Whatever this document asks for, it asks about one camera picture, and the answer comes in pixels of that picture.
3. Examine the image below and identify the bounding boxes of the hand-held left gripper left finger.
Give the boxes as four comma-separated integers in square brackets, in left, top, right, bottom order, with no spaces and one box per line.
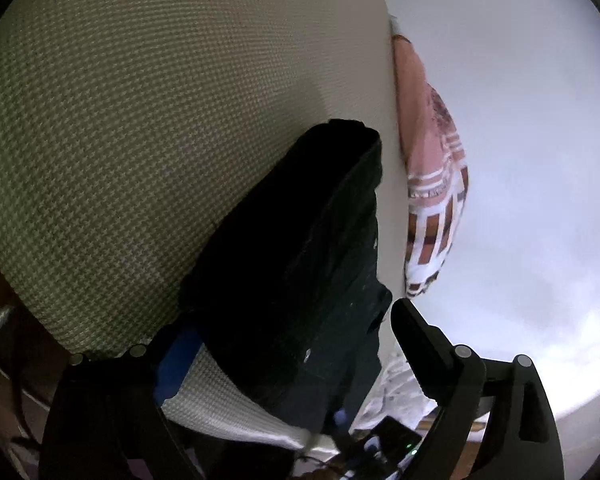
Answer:
[39,344,204,480]

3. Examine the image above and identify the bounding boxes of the beige textured bed cover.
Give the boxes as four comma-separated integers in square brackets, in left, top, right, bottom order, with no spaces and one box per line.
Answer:
[0,0,412,456]

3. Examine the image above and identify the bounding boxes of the black pants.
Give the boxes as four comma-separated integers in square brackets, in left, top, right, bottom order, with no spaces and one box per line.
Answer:
[180,119,394,436]

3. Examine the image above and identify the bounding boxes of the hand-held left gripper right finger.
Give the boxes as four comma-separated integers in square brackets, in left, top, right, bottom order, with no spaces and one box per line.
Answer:
[390,297,566,480]

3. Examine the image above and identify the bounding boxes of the pink patterned cloth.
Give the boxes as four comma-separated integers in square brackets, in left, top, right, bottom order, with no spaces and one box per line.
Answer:
[390,15,470,300]

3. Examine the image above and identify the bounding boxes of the white dotted cloth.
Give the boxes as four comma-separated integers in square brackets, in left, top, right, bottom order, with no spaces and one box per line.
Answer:
[352,352,434,431]

